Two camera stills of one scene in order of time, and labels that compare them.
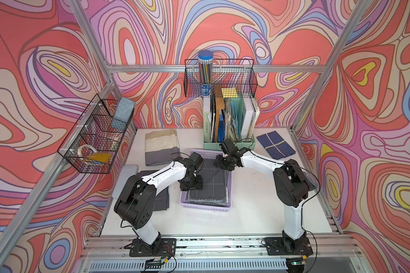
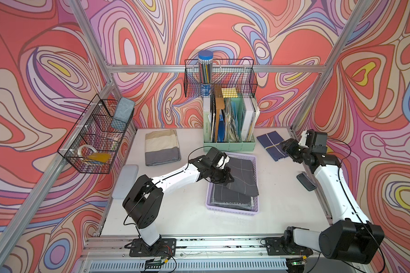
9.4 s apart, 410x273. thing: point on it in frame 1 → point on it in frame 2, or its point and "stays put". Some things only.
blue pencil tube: (205, 61) stays put
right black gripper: (217, 162) → (289, 144)
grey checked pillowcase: (161, 201) → (242, 172)
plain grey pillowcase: (222, 203) → (245, 205)
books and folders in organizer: (234, 119) stays put
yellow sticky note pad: (229, 92) stays put
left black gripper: (199, 184) → (226, 173)
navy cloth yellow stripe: (274, 142) stays put
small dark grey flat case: (310, 181) stays put
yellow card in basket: (102, 157) stays put
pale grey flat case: (126, 171) stays put
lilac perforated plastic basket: (208, 154) → (255, 158)
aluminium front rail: (224, 253) stays put
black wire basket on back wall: (226, 73) stays put
